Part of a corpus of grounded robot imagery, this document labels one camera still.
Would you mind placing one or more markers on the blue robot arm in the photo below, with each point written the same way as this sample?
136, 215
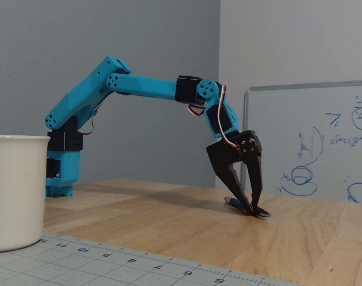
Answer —
145, 86

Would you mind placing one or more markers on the white ceramic mug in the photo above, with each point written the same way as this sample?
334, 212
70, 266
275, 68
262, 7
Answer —
17, 190

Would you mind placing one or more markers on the grey backdrop panel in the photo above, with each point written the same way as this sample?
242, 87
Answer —
139, 35

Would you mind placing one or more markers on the whiteboard with blue drawings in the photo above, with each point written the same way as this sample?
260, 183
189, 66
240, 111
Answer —
288, 125

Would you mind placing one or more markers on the grey cutting mat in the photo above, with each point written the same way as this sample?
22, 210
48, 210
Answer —
79, 265

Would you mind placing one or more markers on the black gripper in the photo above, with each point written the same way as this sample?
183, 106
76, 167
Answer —
225, 151

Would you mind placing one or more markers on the blue pen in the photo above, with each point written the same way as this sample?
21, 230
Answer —
233, 202

